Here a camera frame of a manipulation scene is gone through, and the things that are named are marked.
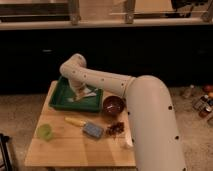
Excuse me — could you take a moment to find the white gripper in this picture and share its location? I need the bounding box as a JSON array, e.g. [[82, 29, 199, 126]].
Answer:
[[69, 80, 86, 93]]

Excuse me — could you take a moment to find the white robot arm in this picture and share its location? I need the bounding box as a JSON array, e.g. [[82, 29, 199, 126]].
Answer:
[[60, 54, 187, 171]]

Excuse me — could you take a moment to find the white folded napkin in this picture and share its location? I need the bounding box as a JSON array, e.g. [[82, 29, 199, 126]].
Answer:
[[68, 93, 76, 102]]

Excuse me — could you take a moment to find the green plastic tray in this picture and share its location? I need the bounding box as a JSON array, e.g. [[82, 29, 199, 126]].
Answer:
[[49, 77, 103, 112]]

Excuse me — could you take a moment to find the dark red bowl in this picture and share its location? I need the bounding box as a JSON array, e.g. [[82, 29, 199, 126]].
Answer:
[[102, 96, 125, 116]]

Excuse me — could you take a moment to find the blue grey sponge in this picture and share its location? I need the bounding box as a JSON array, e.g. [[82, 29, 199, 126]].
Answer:
[[83, 122, 104, 139]]

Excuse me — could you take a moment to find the wooden table board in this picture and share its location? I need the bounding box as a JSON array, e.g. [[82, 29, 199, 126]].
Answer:
[[24, 81, 136, 168]]

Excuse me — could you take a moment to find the green plastic cup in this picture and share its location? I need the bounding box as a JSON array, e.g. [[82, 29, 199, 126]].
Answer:
[[36, 124, 53, 141]]

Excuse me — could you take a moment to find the dark red grape bunch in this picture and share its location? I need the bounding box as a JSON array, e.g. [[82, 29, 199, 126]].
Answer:
[[106, 122, 124, 136]]

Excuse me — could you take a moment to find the white plastic cup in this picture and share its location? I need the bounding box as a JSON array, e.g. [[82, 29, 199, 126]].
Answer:
[[125, 132, 133, 148]]

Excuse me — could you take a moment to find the black stand at left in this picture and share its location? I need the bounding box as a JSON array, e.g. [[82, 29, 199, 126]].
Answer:
[[0, 133, 13, 171]]

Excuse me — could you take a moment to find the clear plastic bottle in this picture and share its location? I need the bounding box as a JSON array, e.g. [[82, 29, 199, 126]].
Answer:
[[182, 85, 195, 99]]

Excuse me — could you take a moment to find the pile of floor objects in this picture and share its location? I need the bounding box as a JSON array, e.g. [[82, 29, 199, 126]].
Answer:
[[193, 85, 213, 118]]

